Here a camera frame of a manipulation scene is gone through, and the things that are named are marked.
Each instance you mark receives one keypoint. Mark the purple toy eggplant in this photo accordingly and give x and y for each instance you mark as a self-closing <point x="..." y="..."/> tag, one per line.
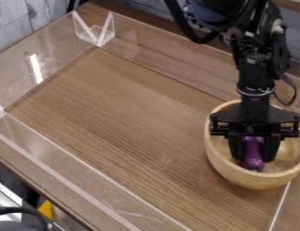
<point x="253" y="161"/>

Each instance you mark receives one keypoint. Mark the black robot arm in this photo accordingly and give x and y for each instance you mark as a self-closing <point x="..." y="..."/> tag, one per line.
<point x="255" y="30"/>

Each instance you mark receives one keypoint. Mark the clear acrylic front wall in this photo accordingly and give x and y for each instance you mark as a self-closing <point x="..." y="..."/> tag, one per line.
<point x="94" y="199"/>

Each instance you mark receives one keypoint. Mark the clear acrylic corner bracket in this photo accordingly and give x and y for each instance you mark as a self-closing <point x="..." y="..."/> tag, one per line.
<point x="98" y="35"/>

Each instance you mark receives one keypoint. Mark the yellow and black device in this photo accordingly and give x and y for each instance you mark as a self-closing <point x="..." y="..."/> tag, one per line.
<point x="54" y="215"/>

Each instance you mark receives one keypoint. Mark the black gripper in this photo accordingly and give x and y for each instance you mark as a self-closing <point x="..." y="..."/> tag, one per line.
<point x="253" y="118"/>

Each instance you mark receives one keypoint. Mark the brown wooden bowl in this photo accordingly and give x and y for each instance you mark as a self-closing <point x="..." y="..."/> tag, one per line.
<point x="277" y="172"/>

